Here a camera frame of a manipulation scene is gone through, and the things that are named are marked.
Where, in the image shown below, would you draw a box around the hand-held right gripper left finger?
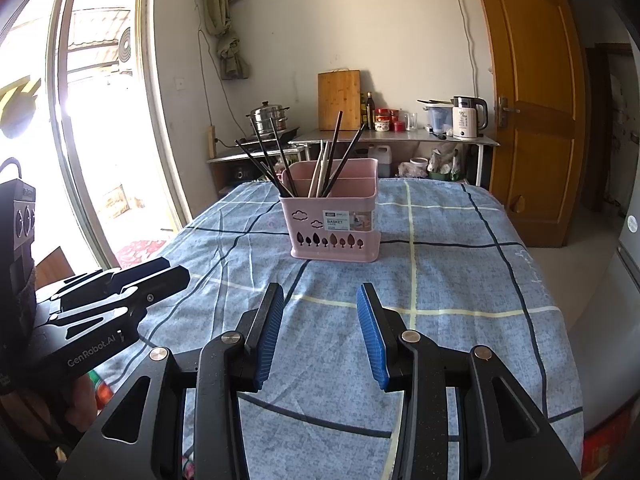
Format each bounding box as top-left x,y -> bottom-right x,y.
57,281 -> 285,480

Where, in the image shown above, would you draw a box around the beige chopstick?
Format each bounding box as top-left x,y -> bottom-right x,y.
307,140 -> 323,198
316,140 -> 332,198

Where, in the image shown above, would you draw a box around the red patterned carpet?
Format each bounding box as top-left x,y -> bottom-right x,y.
116,239 -> 168,271

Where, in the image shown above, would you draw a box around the blue checked tablecloth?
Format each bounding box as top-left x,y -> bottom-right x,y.
92,177 -> 586,480

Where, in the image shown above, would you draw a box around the pink plastic utensil basket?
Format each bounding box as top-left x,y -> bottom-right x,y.
279,158 -> 381,263

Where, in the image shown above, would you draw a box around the person's left hand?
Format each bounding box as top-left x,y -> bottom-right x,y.
20,371 -> 98,443

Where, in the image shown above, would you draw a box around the silver metal chopstick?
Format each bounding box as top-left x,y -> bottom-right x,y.
260,160 -> 290,198

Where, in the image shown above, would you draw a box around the outdoor fan unit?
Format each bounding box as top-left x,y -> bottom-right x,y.
117,27 -> 135,70

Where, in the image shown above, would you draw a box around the clear water filter pitcher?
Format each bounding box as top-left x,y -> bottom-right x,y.
417,99 -> 455,133

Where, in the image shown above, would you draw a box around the white window frame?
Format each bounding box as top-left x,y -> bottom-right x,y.
0,0 -> 193,281

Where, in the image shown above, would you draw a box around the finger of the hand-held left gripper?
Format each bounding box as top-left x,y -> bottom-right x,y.
49,256 -> 172,312
45,265 -> 192,333

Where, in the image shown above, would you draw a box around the steel kitchen table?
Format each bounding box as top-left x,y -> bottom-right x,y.
287,128 -> 501,188

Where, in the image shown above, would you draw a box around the orange wooden door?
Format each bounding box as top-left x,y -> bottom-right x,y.
470,0 -> 588,248

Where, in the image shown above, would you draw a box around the plastic bags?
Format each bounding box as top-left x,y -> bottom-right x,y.
427,142 -> 468,182

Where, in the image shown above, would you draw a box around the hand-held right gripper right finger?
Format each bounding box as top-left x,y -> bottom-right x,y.
356,281 -> 583,480

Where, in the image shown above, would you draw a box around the metal door handle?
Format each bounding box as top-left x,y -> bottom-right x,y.
497,96 -> 521,128

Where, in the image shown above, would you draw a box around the black induction cooker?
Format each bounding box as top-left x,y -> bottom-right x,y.
235,126 -> 301,147

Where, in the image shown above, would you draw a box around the white electric kettle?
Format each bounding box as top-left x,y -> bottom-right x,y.
451,96 -> 488,141

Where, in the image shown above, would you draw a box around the chopsticks pair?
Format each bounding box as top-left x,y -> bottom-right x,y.
272,119 -> 300,197

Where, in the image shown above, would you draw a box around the steel steamer pot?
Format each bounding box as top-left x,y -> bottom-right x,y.
246,101 -> 291,136

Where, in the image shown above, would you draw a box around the silver refrigerator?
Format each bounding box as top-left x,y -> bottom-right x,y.
565,180 -> 640,436

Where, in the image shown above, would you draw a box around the white plastic jug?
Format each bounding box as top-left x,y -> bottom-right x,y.
367,143 -> 393,178

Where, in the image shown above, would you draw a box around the bamboo cutting board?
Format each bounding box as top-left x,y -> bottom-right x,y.
317,70 -> 362,132

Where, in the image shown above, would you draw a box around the beige hanging cloth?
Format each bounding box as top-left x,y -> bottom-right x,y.
202,0 -> 251,81

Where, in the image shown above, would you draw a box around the low wooden side table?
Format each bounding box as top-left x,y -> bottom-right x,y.
206,145 -> 306,201

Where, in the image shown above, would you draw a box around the red cardboard box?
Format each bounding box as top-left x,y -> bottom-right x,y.
580,400 -> 638,473

